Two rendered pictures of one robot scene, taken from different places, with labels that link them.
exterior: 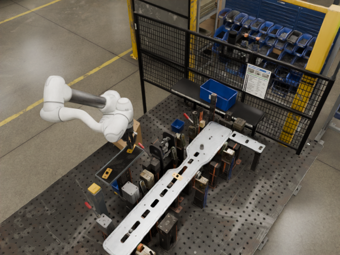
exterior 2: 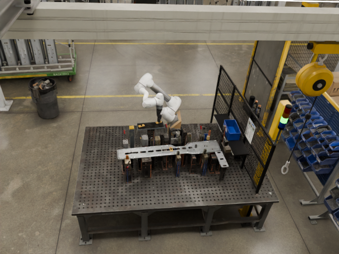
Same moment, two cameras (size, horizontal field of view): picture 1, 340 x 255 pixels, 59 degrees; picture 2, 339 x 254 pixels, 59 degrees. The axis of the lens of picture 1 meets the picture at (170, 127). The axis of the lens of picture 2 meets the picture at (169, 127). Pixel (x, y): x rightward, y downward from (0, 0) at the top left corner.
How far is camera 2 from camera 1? 2.29 m
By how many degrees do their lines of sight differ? 30
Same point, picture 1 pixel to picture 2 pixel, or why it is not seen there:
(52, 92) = (143, 79)
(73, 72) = (196, 89)
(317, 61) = (272, 130)
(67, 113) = (142, 90)
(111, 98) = (173, 100)
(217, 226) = (173, 187)
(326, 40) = (277, 119)
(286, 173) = (237, 194)
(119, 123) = (150, 101)
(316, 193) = (271, 241)
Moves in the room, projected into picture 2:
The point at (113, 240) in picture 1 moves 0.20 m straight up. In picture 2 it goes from (122, 151) to (121, 139)
